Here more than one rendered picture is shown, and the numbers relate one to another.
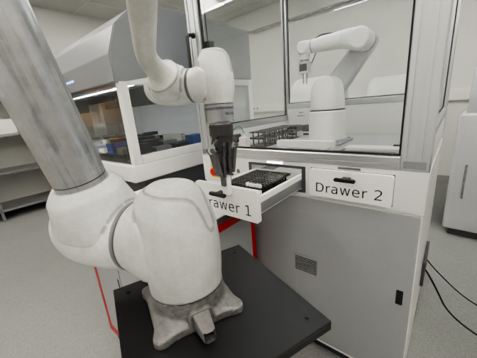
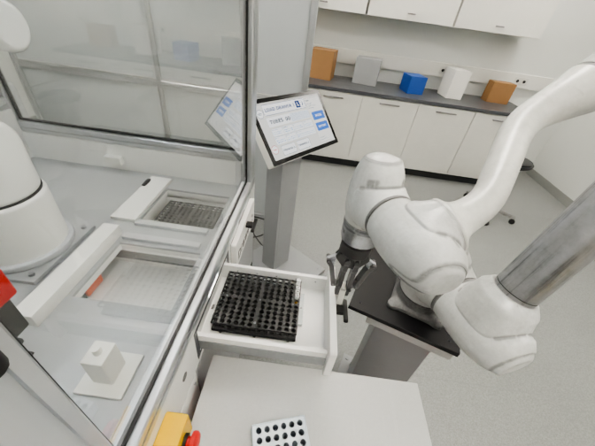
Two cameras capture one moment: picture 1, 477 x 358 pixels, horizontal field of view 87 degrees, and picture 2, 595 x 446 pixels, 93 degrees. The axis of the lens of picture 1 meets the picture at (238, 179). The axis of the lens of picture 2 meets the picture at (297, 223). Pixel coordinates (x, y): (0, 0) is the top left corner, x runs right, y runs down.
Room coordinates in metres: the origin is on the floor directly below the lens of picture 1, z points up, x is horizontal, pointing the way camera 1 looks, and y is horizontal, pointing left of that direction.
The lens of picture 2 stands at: (1.26, 0.34, 1.56)
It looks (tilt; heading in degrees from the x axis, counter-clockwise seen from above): 37 degrees down; 229
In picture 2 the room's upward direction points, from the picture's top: 8 degrees clockwise
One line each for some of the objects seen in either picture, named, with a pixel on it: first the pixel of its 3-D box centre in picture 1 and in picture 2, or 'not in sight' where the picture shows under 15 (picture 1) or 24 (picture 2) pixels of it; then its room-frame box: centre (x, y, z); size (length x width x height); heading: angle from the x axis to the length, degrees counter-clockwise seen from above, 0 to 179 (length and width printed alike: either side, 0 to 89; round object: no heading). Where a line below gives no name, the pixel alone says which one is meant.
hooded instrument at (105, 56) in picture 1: (143, 145); not in sight; (2.48, 0.91, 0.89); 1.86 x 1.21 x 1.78; 49
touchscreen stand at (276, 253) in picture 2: not in sight; (285, 212); (0.36, -0.82, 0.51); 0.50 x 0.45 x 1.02; 102
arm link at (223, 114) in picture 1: (219, 114); (360, 230); (0.80, 0.04, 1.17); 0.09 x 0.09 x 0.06
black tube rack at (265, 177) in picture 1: (258, 185); (259, 306); (0.99, -0.08, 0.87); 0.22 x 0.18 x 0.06; 139
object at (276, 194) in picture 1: (260, 185); (256, 307); (1.00, -0.09, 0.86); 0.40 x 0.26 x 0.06; 139
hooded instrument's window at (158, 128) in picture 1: (137, 121); not in sight; (2.46, 0.91, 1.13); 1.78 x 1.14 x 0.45; 49
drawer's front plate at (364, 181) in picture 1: (347, 186); (243, 230); (0.87, -0.40, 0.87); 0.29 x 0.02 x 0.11; 49
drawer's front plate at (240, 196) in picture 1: (226, 199); (328, 315); (0.84, 0.05, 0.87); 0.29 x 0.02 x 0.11; 49
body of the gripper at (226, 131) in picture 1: (221, 138); (353, 253); (0.80, 0.04, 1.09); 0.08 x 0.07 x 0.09; 139
